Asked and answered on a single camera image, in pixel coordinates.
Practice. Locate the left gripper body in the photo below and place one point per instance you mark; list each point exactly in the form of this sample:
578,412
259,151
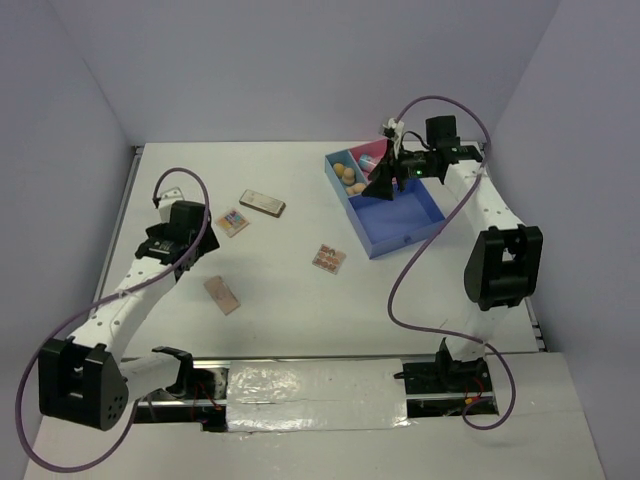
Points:
206,244

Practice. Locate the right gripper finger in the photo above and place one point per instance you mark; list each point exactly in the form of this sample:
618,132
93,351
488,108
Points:
402,180
381,179

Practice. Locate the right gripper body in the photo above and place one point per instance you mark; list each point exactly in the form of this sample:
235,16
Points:
416,164

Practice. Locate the beige makeup sponge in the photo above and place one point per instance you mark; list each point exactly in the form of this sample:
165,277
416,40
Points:
355,189
348,177

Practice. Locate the small white pink bottle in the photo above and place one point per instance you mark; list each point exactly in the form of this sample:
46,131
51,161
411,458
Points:
367,163

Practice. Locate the yellow makeup sponge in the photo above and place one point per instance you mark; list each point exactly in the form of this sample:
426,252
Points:
339,169

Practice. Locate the glitter eyeshadow palette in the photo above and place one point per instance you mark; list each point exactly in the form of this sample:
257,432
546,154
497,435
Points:
232,222

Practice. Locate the pink rectangular palette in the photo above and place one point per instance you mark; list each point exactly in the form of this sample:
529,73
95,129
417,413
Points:
222,295

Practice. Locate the gold rectangular palette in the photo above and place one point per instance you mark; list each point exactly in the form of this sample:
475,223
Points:
262,203

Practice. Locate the orange eyeshadow palette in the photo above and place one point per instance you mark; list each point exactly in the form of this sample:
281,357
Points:
329,259

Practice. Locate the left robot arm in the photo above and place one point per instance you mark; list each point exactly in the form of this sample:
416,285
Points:
84,379

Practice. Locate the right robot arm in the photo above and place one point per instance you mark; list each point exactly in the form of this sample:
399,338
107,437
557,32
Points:
503,265

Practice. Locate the three-compartment organizer tray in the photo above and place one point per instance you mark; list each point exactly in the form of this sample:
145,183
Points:
383,226

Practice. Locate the silver foil tape strip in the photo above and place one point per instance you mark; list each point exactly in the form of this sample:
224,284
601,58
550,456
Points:
315,396

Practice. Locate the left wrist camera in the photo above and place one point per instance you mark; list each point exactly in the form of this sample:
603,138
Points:
166,200

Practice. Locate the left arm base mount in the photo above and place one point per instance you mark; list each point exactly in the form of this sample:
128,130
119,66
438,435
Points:
176,388

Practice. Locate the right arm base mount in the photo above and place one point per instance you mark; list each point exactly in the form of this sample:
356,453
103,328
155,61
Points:
442,386

